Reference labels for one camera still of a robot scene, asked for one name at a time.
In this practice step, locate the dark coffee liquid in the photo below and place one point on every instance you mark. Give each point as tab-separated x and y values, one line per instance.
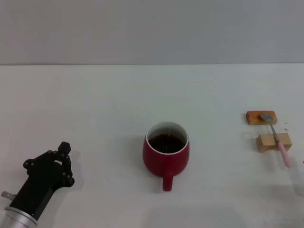
167	143

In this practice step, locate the light tan wooden block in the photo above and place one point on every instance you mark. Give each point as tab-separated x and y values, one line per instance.
266	142

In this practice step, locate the orange-brown wooden block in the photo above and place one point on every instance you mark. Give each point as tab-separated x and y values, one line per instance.
254	118

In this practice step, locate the red ceramic cup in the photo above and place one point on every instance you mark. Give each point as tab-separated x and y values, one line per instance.
166	166

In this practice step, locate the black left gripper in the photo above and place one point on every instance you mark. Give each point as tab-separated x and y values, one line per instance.
40	183

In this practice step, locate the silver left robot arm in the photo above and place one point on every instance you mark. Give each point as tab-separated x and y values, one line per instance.
16	218

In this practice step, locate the silver connector on left gripper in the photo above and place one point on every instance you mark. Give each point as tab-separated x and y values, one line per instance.
8	195

